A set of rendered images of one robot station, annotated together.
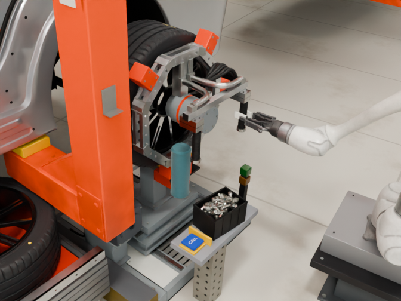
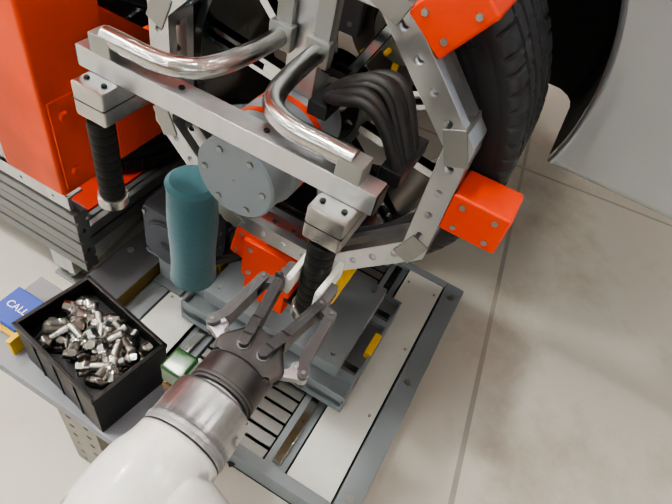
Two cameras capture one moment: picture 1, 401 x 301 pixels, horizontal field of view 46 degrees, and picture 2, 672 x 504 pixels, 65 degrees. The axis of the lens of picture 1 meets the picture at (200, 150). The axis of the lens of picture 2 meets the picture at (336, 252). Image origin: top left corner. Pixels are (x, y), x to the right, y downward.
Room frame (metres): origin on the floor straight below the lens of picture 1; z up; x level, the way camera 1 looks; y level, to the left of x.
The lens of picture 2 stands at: (1.74, -0.59, 1.35)
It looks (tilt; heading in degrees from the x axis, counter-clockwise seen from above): 47 degrees down; 70
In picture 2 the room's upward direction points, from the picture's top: 16 degrees clockwise
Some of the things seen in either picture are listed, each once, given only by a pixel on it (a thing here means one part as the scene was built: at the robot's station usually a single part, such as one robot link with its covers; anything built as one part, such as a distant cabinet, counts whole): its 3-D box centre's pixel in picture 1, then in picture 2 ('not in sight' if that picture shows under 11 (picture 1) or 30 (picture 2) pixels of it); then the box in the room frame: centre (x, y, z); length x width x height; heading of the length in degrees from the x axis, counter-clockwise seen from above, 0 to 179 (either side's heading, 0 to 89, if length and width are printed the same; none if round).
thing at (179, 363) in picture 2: (245, 170); (179, 368); (1.70, -0.21, 0.64); 0.04 x 0.04 x 0.04; 54
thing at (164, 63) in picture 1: (179, 107); (298, 124); (1.87, 0.11, 0.85); 0.54 x 0.07 x 0.54; 144
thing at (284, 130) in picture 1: (287, 132); (199, 421); (1.73, -0.37, 0.83); 0.09 x 0.06 x 0.09; 144
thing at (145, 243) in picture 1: (153, 210); (294, 309); (1.97, 0.24, 0.13); 0.50 x 0.36 x 0.10; 144
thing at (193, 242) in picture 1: (192, 242); (18, 311); (1.41, 0.01, 0.47); 0.07 x 0.07 x 0.02; 54
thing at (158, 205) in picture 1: (153, 183); (304, 266); (1.97, 0.24, 0.32); 0.40 x 0.30 x 0.28; 144
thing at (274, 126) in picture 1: (272, 126); (243, 366); (1.78, -0.31, 0.83); 0.09 x 0.08 x 0.07; 54
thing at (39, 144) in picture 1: (27, 141); not in sight; (1.73, 0.78, 0.70); 0.14 x 0.14 x 0.05; 54
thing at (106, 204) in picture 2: (196, 145); (107, 160); (1.60, 0.02, 0.83); 0.04 x 0.04 x 0.16
